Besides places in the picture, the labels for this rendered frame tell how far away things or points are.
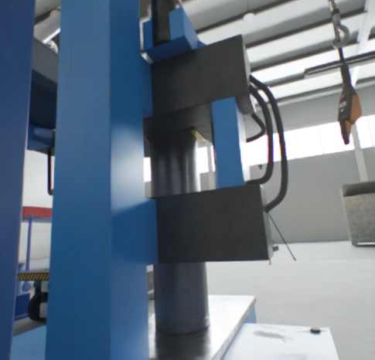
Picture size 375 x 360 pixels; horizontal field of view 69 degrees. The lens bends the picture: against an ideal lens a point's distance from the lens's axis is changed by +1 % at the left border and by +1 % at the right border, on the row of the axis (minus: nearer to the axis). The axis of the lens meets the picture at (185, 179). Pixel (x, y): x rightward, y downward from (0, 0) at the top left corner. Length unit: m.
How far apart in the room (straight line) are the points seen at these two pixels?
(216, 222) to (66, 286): 0.40
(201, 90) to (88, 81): 0.33
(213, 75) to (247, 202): 0.41
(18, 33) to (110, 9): 0.56
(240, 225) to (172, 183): 0.40
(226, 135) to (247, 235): 0.29
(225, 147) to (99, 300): 0.51
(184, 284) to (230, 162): 0.50
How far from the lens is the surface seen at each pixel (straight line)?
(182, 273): 1.05
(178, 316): 1.08
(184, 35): 0.94
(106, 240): 0.65
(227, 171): 0.78
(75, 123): 0.78
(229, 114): 0.83
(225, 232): 0.76
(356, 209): 8.75
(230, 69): 0.90
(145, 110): 0.90
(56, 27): 2.04
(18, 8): 0.37
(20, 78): 0.33
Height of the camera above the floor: 0.47
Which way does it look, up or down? 12 degrees up
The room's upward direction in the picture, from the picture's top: 4 degrees counter-clockwise
